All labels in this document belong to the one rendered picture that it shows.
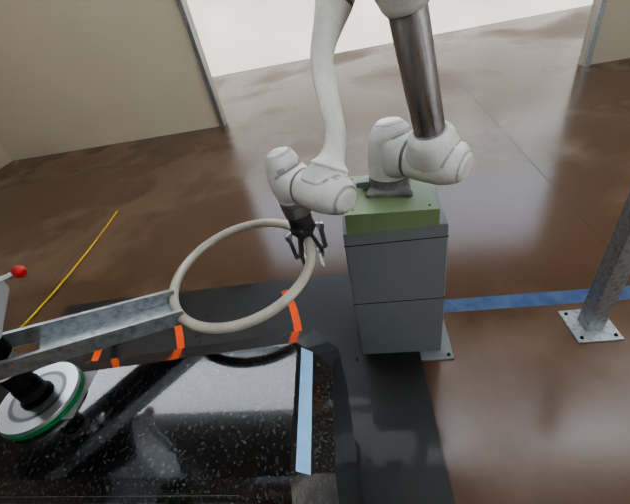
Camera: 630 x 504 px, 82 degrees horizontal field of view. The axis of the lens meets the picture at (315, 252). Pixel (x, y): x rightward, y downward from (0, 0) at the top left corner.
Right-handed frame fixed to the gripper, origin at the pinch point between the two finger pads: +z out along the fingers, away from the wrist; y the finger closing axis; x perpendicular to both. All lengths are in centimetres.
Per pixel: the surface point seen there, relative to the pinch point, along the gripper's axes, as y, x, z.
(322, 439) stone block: 17, 54, 6
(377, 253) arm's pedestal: -26.1, -9.5, 17.4
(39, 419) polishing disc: 83, 26, -7
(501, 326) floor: -82, 0, 90
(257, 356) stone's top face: 26.0, 29.1, -0.4
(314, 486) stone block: 21, 63, 5
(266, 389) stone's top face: 25.6, 40.0, -0.6
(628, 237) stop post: -118, 19, 33
